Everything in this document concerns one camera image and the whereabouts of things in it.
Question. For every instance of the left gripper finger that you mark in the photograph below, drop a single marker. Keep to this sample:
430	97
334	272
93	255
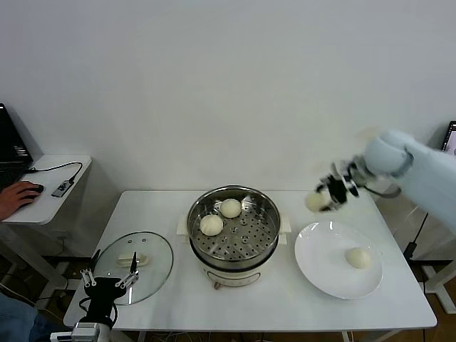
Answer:
132	270
88	278

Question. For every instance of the blue jeans leg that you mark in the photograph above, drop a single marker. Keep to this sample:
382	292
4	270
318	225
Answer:
18	320

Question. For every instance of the white steamed baozi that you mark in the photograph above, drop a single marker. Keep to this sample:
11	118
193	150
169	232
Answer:
358	258
315	202
230	208
211	225

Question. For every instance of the black laptop code screen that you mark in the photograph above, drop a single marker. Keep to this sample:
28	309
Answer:
10	142

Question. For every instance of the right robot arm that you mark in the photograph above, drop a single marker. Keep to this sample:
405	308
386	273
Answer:
420	167

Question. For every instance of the perforated steel steamer basket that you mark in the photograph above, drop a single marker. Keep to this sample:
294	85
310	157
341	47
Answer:
242	242

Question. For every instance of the grey usb hub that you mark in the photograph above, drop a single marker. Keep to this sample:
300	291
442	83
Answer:
63	188

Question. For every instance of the round white plate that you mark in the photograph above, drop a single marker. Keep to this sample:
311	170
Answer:
320	263

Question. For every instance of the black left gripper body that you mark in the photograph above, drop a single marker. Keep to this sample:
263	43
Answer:
103	292

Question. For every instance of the person's bare hand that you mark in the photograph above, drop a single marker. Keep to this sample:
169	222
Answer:
16	197

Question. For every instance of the white side table with label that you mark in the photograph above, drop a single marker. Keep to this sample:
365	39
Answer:
440	281

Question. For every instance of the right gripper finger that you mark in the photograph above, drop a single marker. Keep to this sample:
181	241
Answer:
326	183
335	208

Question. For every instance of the person's bare forearm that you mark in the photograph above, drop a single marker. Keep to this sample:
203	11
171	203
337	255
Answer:
2	217

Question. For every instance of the black computer mouse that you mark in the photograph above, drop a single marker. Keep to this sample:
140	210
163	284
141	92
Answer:
37	189

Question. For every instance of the black laptop image windows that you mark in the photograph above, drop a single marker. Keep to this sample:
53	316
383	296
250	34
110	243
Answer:
449	139

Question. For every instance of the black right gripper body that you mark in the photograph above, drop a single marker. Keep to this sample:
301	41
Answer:
340	189

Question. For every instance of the cream electric cooking pot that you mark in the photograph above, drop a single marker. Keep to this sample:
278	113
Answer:
231	278

